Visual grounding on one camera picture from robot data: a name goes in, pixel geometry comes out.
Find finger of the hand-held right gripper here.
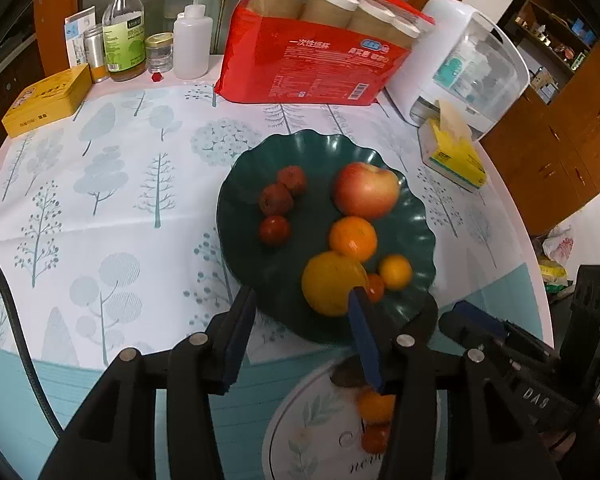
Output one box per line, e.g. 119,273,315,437
439,301,561,376

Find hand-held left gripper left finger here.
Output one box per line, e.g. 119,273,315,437
37,287,258,480

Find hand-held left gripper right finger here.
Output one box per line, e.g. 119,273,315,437
347,287,563,480

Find small orange mandarin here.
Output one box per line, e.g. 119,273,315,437
356,389,397,423

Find red cherry tomato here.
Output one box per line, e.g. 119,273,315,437
365,273,386,304
361,422,393,453
259,215,292,247

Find large yellow orange with sticker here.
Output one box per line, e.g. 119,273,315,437
301,251,370,317

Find dark green scalloped plate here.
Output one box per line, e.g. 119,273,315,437
216,129,437,345

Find small yellow mandarin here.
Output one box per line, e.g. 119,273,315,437
378,254,413,291

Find white round printed plate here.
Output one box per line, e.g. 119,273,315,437
262,357,406,480

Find medium orange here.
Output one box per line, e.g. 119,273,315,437
328,215,379,263

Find red lychee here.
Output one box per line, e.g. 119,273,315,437
259,183,295,216
277,165,308,197

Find red apple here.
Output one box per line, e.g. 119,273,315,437
333,161,402,220

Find dark green cucumber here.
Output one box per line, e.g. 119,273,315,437
330,295,439,390

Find plastic bags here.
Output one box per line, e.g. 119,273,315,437
537,225,576,293

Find yellow tissue pack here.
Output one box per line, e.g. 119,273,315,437
418,100,487,193

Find brown wooden cabinet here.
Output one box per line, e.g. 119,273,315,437
480,42,600,236

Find white cosmetics storage box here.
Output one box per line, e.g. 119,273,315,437
385,0,531,143

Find wooden shelf with small items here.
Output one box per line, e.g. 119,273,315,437
500,0,598,106

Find red pack of paper cups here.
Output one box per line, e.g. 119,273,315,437
214,0,436,106

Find small glass jar gold lid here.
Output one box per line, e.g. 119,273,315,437
144,32,174,75

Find white squeeze bottle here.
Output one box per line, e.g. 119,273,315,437
146,0,214,80

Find yellow tin box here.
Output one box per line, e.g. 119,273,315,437
1,63,93,139

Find glass bottle with green label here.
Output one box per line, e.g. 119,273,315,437
102,0,147,82

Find small metal can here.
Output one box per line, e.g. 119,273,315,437
82,24,106,84

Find white and blue carton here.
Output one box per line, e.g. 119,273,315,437
64,6,97,68

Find black cable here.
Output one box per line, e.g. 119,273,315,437
0,247,63,436

